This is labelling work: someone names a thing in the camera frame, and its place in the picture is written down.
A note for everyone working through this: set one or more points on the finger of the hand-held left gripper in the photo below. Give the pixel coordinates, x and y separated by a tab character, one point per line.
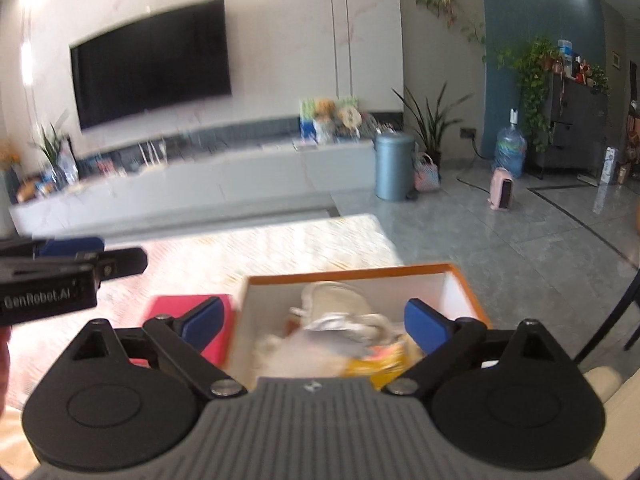
122	262
72	246

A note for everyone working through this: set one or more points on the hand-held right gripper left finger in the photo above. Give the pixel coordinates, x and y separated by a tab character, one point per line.
202	322

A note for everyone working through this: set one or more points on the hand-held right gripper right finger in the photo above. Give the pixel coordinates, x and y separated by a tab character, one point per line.
425	325

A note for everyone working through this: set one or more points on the orange cardboard box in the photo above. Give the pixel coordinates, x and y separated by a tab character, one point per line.
270	310

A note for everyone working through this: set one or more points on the clear plastic bag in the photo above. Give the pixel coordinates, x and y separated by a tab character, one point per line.
332	321

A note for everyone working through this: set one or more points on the pink box with clear window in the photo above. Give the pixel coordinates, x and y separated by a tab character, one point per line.
172	304

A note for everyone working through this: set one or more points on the plant in glass vase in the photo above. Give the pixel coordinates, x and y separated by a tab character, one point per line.
55	160

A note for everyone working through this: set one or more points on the white marble TV cabinet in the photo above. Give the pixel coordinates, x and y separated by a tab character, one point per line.
200	185

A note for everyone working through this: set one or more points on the white router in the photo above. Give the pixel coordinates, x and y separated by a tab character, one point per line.
150	152

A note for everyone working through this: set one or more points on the woven pink handbag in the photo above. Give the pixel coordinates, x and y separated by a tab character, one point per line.
427	175

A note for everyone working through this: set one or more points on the pink space heater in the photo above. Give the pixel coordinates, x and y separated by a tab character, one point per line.
501	190

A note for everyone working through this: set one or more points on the blue-grey trash can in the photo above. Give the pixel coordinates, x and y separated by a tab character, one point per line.
395	167

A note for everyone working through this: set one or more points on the blue water jug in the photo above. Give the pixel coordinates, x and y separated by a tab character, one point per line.
511	152

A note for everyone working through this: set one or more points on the long-leaf potted plant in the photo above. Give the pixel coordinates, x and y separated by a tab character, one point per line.
432	120

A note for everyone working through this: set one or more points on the beige cushion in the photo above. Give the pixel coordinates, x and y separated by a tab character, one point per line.
615	410

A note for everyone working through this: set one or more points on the tall white carton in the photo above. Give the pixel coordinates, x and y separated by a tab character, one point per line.
607	165

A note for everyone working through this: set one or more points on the dark grey cabinet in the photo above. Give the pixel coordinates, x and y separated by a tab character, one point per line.
575	130

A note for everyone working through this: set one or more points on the green pothos plant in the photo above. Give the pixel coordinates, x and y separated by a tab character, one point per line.
532	75

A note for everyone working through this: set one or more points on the blue cap bottle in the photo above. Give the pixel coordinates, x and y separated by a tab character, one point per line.
565	47

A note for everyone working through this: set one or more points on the hanging vine plant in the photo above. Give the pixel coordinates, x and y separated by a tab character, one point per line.
445	5

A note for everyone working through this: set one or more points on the black metal frame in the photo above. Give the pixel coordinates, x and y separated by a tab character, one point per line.
600	320

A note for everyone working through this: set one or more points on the black wall television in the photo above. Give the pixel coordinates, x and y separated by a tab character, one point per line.
150	60

